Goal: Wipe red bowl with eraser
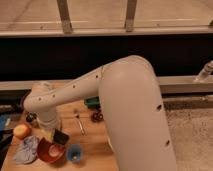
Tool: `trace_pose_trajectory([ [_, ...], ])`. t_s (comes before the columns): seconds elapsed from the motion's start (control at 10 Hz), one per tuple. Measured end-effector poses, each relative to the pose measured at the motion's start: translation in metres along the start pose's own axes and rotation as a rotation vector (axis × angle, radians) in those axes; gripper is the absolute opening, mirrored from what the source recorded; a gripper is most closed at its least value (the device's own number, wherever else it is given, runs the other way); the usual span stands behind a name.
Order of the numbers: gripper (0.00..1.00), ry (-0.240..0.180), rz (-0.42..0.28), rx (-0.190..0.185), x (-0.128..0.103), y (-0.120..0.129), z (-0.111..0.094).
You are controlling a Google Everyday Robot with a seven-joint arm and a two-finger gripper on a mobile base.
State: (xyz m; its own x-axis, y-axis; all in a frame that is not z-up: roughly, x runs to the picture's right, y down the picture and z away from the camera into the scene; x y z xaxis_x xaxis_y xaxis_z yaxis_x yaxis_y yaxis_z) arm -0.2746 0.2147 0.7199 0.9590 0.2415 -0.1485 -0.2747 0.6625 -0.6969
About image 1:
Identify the blue cup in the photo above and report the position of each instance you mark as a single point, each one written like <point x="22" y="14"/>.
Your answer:
<point x="74" y="153"/>

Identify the red bowl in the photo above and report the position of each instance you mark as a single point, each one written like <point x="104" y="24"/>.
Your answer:
<point x="49" y="152"/>

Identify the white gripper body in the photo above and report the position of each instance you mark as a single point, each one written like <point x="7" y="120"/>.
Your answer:
<point x="48" y="124"/>

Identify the orange apple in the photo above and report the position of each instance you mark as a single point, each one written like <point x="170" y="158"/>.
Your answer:
<point x="21" y="131"/>

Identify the metal spoon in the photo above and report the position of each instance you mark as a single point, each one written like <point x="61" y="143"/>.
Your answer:
<point x="80" y="124"/>

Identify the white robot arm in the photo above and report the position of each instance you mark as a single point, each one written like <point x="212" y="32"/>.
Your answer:
<point x="132" y="105"/>

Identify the blue cloth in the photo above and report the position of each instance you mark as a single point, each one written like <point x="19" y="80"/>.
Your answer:
<point x="27" y="150"/>

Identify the metal rail bracket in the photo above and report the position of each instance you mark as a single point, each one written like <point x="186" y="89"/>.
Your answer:
<point x="205" y="72"/>

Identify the green object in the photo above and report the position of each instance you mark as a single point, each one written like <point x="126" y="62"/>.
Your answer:
<point x="92" y="102"/>

